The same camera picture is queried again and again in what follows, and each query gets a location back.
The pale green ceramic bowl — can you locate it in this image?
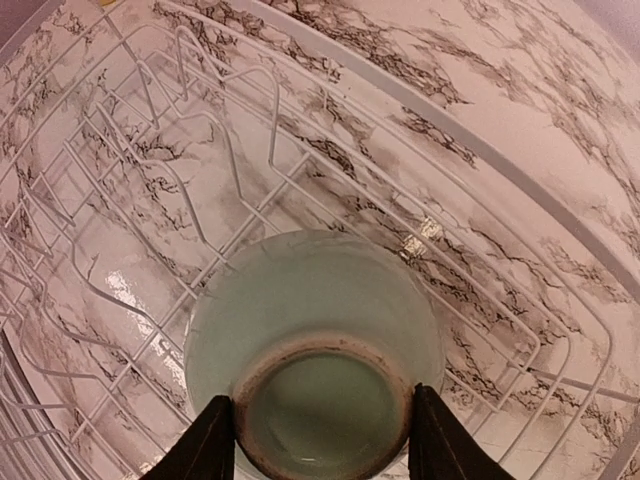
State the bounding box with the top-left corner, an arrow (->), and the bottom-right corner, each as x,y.
184,230 -> 445,479

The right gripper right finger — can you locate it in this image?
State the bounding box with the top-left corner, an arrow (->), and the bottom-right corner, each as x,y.
408,384 -> 513,480

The white wire dish rack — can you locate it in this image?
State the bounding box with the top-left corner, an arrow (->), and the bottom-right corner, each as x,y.
1,1 -> 639,479

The aluminium front frame rail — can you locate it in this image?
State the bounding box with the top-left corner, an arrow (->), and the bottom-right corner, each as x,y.
1,334 -> 83,479

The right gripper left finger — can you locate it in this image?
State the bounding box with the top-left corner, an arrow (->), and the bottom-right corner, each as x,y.
142,395 -> 235,480

